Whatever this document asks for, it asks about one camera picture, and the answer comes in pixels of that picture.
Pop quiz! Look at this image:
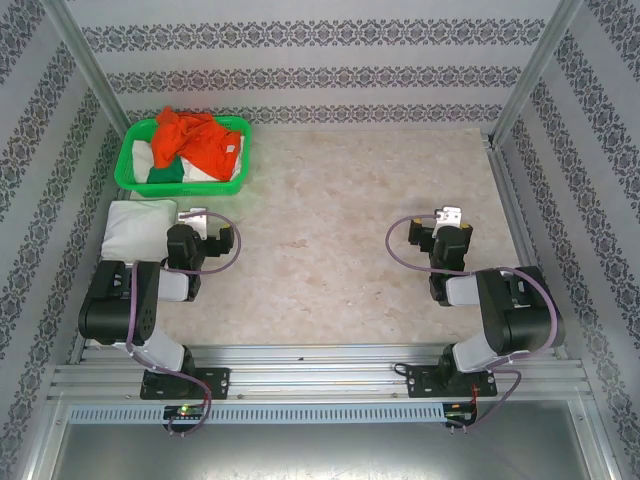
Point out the left controller board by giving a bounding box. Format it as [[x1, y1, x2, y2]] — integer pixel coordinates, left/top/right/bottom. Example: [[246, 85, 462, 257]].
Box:
[[163, 404, 207, 420]]

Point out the green plastic basket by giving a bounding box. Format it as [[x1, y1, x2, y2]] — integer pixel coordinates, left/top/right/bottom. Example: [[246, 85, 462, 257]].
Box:
[[113, 115, 253, 198]]

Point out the crumpled white t-shirt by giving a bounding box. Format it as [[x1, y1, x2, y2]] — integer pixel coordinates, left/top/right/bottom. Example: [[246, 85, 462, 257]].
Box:
[[179, 130, 251, 184]]

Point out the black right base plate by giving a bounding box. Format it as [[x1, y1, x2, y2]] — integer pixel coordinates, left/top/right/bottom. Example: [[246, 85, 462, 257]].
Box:
[[404, 363, 499, 400]]

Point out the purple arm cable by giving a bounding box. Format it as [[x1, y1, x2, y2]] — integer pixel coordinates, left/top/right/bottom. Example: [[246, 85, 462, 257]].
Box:
[[124, 210, 245, 437], [385, 212, 560, 436]]

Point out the aluminium side rail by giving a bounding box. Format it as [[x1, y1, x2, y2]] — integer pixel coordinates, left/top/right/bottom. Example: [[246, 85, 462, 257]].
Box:
[[487, 142, 569, 359]]

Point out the aluminium mounting rail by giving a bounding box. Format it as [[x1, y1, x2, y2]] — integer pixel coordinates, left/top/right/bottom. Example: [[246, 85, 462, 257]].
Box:
[[47, 342, 594, 401]]

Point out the grey metal bottom panel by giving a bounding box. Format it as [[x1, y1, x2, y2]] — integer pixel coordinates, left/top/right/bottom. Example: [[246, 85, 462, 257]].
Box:
[[29, 399, 614, 480]]

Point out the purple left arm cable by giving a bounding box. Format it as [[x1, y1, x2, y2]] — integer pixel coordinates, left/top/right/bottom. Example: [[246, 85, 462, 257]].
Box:
[[124, 210, 245, 437]]

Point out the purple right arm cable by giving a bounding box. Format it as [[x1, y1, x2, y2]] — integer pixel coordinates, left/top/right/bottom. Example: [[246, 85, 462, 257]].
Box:
[[385, 212, 560, 436]]

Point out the aluminium corner post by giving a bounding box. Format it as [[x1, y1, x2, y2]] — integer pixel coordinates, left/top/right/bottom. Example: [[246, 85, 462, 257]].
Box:
[[487, 0, 586, 146], [37, 0, 134, 136]]

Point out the flat white t-shirt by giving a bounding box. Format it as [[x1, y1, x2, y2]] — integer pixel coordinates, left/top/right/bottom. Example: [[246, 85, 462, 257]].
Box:
[[130, 139, 157, 184]]

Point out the left aluminium corner post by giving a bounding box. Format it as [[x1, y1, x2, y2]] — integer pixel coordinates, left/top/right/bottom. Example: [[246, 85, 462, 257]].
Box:
[[37, 0, 134, 136]]

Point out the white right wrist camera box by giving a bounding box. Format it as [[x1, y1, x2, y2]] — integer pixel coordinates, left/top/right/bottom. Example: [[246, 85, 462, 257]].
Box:
[[432, 204, 464, 239]]

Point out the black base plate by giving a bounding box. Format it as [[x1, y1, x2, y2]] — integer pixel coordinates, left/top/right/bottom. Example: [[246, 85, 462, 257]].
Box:
[[404, 363, 499, 400], [139, 367, 232, 401]]

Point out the green t-shirt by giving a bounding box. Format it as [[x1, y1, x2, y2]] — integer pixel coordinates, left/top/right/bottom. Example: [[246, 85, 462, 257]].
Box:
[[147, 157, 185, 184]]

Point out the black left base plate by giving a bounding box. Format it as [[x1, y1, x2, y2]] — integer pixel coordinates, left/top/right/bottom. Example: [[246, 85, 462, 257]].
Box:
[[139, 367, 232, 401]]

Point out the right aluminium corner post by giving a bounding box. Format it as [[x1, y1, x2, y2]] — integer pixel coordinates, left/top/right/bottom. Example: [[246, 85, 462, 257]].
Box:
[[487, 0, 586, 146]]

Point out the orange t-shirt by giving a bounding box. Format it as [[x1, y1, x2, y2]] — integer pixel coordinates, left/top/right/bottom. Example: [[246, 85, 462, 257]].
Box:
[[151, 106, 241, 182]]

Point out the folded white t-shirt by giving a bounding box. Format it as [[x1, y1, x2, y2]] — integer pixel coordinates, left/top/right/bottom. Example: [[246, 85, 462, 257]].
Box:
[[101, 198, 179, 262]]

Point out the slotted grey cable duct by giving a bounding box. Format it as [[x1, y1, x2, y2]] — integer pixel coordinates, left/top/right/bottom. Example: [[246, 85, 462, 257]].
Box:
[[67, 403, 446, 424]]

